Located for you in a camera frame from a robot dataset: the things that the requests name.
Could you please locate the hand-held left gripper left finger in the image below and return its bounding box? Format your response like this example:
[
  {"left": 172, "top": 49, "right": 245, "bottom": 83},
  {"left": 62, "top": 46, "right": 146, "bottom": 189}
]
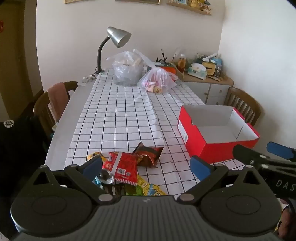
[{"left": 30, "top": 156, "right": 114, "bottom": 205}]

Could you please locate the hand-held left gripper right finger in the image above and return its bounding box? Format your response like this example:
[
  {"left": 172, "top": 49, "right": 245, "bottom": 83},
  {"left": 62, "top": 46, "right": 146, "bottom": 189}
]
[{"left": 176, "top": 156, "right": 266, "bottom": 205}]

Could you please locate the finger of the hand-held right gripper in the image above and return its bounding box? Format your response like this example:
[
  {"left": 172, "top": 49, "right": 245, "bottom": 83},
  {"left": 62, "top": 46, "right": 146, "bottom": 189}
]
[
  {"left": 233, "top": 144, "right": 274, "bottom": 171},
  {"left": 267, "top": 141, "right": 296, "bottom": 161}
]

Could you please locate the shiny blue foil candy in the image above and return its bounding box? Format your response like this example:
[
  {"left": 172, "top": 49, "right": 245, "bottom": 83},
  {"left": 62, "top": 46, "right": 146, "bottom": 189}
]
[{"left": 92, "top": 169, "right": 115, "bottom": 188}]

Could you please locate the red snack packet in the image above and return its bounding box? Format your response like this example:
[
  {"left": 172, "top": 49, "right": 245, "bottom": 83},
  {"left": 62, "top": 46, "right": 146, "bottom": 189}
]
[{"left": 102, "top": 151, "right": 139, "bottom": 186}]

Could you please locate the red cardboard box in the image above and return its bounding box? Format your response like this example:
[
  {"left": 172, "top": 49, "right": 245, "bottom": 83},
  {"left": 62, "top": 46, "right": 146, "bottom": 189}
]
[{"left": 177, "top": 105, "right": 260, "bottom": 164}]

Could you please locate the blue and yellow snack packet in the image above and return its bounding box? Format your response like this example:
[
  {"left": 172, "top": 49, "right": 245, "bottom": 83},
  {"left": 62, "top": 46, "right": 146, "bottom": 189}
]
[{"left": 136, "top": 174, "right": 168, "bottom": 197}]

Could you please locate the brown snack packet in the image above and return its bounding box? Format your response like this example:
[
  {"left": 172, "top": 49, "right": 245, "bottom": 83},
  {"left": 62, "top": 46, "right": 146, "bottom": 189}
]
[{"left": 132, "top": 142, "right": 165, "bottom": 169}]

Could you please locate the plastic bag of pink snacks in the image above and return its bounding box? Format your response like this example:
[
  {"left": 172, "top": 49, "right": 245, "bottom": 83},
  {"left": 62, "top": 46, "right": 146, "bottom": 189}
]
[{"left": 137, "top": 67, "right": 178, "bottom": 94}]

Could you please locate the person's right hand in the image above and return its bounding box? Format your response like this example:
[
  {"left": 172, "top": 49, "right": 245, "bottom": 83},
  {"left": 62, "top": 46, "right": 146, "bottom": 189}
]
[{"left": 277, "top": 205, "right": 296, "bottom": 240}]

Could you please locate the dark snack packet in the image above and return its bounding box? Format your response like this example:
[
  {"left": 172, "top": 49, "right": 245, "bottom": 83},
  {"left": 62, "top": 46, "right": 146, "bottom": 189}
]
[{"left": 104, "top": 184, "right": 127, "bottom": 197}]

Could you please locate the bare wooden chair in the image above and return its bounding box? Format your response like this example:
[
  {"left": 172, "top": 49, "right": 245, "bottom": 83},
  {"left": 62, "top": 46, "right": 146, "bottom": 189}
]
[{"left": 223, "top": 87, "right": 262, "bottom": 127}]

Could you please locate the white cabinet with wooden top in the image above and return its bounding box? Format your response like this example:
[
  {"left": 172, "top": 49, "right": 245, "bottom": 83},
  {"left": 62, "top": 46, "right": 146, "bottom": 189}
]
[{"left": 178, "top": 70, "right": 234, "bottom": 106}]

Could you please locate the pink cloth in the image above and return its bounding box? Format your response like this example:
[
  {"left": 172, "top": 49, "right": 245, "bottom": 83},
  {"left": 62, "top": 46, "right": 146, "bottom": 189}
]
[{"left": 47, "top": 82, "right": 71, "bottom": 121}]

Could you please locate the wooden chair with cloth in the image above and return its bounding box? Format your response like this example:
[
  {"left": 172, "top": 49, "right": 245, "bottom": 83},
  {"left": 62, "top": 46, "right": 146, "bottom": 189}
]
[{"left": 33, "top": 81, "right": 78, "bottom": 139}]

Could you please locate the clear plastic wrapper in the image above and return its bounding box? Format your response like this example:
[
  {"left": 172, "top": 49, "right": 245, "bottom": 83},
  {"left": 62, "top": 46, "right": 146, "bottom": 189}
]
[{"left": 81, "top": 74, "right": 96, "bottom": 87}]

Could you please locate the light blue container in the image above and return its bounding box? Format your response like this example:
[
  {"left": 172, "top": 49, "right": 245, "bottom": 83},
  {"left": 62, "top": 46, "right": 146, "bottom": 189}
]
[{"left": 213, "top": 58, "right": 224, "bottom": 78}]

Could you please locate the wooden rack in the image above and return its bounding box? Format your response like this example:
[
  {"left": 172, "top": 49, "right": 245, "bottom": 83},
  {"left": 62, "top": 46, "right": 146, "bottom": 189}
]
[{"left": 175, "top": 66, "right": 193, "bottom": 82}]

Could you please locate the teal tissue box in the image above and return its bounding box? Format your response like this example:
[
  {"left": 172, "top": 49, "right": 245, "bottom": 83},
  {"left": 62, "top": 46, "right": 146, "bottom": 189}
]
[{"left": 187, "top": 63, "right": 207, "bottom": 80}]

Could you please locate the large clear plastic bag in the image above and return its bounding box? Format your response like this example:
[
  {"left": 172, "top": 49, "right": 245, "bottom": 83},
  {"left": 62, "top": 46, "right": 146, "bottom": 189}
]
[{"left": 106, "top": 49, "right": 160, "bottom": 87}]

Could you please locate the amber bottle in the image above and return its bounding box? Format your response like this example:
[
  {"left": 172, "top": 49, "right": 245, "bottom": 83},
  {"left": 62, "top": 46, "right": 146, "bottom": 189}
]
[{"left": 178, "top": 54, "right": 187, "bottom": 72}]

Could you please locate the black pen holder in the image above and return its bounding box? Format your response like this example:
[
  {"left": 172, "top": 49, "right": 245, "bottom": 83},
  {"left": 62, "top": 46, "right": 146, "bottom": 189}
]
[{"left": 154, "top": 49, "right": 169, "bottom": 66}]

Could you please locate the white pen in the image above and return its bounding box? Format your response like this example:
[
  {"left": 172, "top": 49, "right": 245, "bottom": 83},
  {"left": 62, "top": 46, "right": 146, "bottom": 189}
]
[{"left": 172, "top": 47, "right": 181, "bottom": 66}]

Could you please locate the silver desk lamp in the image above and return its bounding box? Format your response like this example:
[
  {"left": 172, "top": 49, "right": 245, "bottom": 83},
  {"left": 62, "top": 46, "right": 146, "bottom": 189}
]
[{"left": 92, "top": 26, "right": 132, "bottom": 77}]

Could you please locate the brown wooden door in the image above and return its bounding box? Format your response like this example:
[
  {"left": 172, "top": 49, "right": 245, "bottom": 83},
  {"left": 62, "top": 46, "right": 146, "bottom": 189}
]
[{"left": 0, "top": 0, "right": 38, "bottom": 109}]

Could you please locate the wooden wall shelf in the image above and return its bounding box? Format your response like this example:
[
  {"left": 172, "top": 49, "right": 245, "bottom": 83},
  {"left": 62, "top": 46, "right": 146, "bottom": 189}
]
[{"left": 166, "top": 0, "right": 213, "bottom": 16}]

